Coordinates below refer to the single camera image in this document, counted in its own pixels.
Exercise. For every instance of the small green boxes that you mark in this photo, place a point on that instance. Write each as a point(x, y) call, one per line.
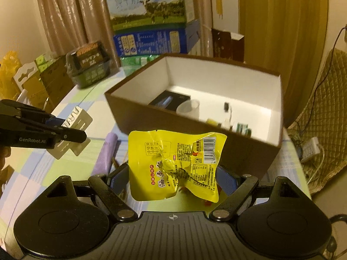
point(44, 59)

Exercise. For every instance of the black metal frame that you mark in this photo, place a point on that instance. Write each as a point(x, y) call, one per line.
point(336, 217)

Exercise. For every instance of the blue carton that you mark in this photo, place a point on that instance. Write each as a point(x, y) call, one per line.
point(151, 42)

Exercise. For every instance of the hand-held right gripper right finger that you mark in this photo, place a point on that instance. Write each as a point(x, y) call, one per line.
point(227, 181)

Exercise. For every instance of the desktop with checked tablecloth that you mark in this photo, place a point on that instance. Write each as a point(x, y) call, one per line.
point(40, 173)

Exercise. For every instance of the brown cardboard carton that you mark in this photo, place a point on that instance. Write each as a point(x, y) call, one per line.
point(54, 78)

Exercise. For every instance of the milk carton with cow print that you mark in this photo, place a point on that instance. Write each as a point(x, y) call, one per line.
point(143, 5)

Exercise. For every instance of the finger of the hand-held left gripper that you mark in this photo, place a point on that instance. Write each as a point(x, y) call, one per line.
point(54, 122)
point(70, 136)

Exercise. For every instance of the quilted chair cover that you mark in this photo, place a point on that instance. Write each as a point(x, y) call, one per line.
point(330, 100)

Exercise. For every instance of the wooden door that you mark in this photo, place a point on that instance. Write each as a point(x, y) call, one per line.
point(279, 32)

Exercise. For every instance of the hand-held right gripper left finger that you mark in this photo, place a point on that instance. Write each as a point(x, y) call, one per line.
point(119, 181)

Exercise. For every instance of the yellow paper strip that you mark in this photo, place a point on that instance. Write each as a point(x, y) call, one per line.
point(219, 0)

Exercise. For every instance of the beige curtain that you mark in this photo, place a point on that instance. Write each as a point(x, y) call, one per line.
point(67, 10)

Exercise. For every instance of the white plastic rack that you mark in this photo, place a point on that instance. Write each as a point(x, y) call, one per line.
point(81, 119)

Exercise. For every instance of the white power strip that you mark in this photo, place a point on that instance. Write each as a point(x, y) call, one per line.
point(310, 147)

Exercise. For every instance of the purple bag roll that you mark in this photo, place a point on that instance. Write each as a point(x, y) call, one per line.
point(104, 154)

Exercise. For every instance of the translucent plastic cup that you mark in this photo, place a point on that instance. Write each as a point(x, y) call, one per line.
point(188, 108)

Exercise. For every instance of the black shaver box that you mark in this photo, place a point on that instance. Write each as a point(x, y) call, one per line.
point(173, 100)

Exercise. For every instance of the green carton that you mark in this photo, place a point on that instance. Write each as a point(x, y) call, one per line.
point(135, 61)

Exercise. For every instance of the dark snack package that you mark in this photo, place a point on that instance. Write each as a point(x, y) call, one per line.
point(89, 65)

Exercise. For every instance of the yellow plastic bag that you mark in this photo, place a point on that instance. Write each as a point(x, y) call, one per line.
point(9, 70)

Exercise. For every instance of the brown cardboard box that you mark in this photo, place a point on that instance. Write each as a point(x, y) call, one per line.
point(244, 154)

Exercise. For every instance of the brown paper bag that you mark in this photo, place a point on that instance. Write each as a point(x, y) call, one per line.
point(222, 44)

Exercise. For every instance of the small white green jar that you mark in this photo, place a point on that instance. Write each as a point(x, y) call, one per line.
point(241, 128)

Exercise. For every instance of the black power adapter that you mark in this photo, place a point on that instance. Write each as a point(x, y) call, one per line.
point(298, 151)

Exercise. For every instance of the yellow snack packet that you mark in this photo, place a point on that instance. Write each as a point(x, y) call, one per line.
point(162, 154)

